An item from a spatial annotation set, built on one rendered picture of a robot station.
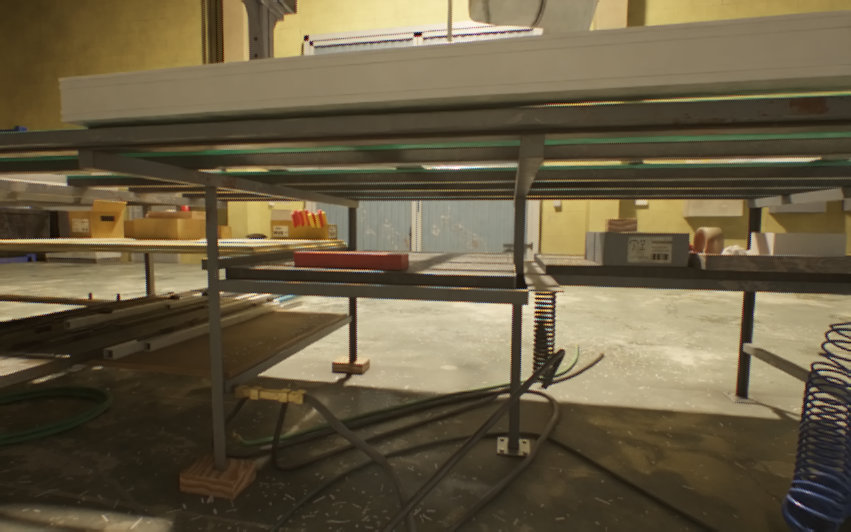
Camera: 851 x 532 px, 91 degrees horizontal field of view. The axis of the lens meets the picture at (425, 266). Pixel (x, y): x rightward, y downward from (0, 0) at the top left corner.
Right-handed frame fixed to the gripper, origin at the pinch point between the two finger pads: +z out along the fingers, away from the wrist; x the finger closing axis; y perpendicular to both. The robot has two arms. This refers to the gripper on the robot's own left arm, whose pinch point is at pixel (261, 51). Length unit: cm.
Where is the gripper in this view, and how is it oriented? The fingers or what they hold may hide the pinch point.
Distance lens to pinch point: 75.3
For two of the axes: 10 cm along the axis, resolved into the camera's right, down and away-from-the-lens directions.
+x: -2.2, 0.8, -9.7
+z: -0.1, 10.0, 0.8
